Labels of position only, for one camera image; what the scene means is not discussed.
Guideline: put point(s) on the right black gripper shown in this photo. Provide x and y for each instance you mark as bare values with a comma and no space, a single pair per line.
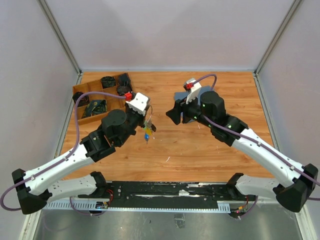
175,113

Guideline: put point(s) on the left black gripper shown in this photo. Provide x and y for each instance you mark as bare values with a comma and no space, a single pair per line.
142,123

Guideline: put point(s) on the large keyring with tagged keys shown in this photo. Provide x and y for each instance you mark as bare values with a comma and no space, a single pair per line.
149,127

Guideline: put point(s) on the key with dark blue tag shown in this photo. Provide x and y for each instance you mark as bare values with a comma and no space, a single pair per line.
146,137

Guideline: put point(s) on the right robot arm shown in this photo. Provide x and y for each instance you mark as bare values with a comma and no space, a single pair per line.
292,182

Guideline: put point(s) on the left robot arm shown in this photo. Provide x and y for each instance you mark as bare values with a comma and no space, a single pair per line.
37,187

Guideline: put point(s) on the folded blue towel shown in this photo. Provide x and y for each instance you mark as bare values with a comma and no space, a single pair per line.
182,95

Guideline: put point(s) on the rolled brown-black tie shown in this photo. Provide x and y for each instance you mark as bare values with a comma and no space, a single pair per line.
122,90

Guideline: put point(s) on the blue green patterned tie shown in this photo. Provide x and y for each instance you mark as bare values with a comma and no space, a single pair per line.
95,107

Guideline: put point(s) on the rolled black tie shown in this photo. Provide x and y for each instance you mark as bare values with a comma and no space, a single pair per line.
124,80

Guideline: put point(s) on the wooden compartment tray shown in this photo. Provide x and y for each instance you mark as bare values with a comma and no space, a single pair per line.
104,97

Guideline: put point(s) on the rolled dark tie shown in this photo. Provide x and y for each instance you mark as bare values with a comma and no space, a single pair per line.
108,82

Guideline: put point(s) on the rolled tie with red pattern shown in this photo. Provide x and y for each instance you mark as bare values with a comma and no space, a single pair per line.
80,98

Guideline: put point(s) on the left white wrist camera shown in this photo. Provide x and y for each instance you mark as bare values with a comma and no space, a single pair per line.
138,103

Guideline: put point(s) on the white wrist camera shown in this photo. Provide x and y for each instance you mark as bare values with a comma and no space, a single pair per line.
193,88
138,103

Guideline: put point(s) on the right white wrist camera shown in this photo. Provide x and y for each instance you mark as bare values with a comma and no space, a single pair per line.
193,88

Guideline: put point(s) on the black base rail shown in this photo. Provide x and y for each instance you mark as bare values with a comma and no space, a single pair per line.
168,195

